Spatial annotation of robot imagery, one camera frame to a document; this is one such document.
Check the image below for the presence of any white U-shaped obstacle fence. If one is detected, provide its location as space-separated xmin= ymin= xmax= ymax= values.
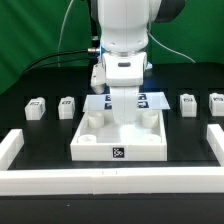
xmin=0 ymin=129 xmax=224 ymax=196

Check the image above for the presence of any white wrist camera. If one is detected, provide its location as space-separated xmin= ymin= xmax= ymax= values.
xmin=91 ymin=63 xmax=106 ymax=94

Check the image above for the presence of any AprilTag marker sheet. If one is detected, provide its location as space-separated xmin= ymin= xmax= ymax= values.
xmin=83 ymin=92 xmax=170 ymax=112

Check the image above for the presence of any black cable upper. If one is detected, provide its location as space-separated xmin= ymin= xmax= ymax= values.
xmin=23 ymin=47 xmax=102 ymax=73

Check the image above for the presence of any grey cable left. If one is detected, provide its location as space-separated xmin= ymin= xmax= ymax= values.
xmin=57 ymin=0 xmax=76 ymax=68

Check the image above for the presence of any black cable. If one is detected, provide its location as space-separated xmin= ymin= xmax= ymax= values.
xmin=31 ymin=56 xmax=101 ymax=70
xmin=23 ymin=47 xmax=102 ymax=73

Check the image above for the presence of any white square tabletop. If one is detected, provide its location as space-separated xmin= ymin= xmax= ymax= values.
xmin=70 ymin=110 xmax=167 ymax=161

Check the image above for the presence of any black cable lower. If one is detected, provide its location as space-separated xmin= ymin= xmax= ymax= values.
xmin=31 ymin=56 xmax=101 ymax=70

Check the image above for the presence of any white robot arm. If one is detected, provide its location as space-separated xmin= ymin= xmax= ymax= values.
xmin=91 ymin=0 xmax=185 ymax=125

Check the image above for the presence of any grey cable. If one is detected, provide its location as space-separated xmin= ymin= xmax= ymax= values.
xmin=146 ymin=29 xmax=196 ymax=64
xmin=57 ymin=0 xmax=76 ymax=68

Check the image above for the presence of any grey cable right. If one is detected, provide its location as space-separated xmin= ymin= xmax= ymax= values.
xmin=146 ymin=29 xmax=196 ymax=64

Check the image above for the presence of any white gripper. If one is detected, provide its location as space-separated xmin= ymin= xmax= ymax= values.
xmin=103 ymin=52 xmax=147 ymax=125

